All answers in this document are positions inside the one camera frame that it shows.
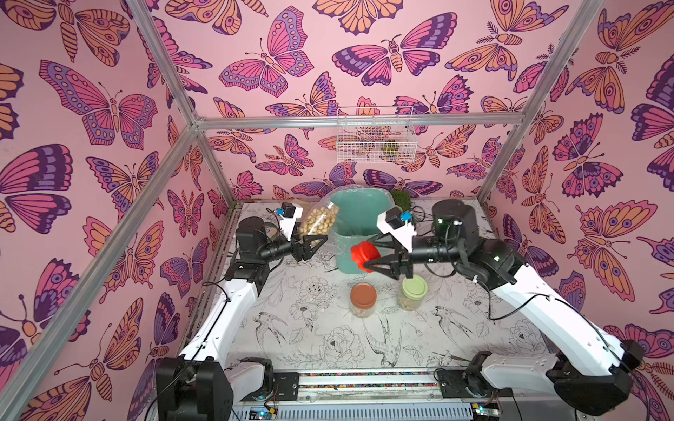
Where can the white wire basket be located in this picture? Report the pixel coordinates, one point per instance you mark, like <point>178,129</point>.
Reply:
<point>372,138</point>

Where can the clear plastic bin liner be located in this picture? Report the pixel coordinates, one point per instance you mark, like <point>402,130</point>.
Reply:
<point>337,210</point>

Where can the red jar lid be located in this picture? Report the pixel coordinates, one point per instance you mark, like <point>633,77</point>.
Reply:
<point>363,253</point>

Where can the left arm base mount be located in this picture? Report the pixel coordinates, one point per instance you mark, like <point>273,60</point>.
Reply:
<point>283,387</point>

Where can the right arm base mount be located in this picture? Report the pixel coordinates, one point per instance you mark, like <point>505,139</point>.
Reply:
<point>456,383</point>

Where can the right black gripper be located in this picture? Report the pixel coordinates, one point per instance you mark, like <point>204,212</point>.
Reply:
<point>398,258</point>

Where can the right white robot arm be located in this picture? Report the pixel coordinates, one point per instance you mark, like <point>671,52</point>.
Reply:
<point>592,369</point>

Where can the green-lid peanut jar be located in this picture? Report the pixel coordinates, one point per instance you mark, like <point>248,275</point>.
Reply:
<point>412,293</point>

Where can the clear jar of peanuts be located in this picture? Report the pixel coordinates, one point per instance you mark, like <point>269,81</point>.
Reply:
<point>320,220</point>

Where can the aluminium front rail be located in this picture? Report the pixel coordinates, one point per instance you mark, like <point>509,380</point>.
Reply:
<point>414,384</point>

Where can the teal plastic trash bin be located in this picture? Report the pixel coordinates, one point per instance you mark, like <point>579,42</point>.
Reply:
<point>358,231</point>

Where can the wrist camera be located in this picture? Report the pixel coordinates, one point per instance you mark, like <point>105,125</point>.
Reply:
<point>288,215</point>
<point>398,224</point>

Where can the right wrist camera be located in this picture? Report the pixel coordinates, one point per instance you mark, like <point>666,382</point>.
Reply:
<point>398,224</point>

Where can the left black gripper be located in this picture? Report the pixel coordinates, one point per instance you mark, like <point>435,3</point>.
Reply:
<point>302,252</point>

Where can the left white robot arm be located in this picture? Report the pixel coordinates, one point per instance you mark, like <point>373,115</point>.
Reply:
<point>197,384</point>

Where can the brown-lid peanut jar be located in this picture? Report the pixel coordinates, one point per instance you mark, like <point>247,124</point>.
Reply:
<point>363,298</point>

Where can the green artificial grass mat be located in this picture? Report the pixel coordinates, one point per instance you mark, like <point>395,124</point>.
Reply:
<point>403,200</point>

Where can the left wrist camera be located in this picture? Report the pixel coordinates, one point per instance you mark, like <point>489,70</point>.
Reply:
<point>288,215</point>

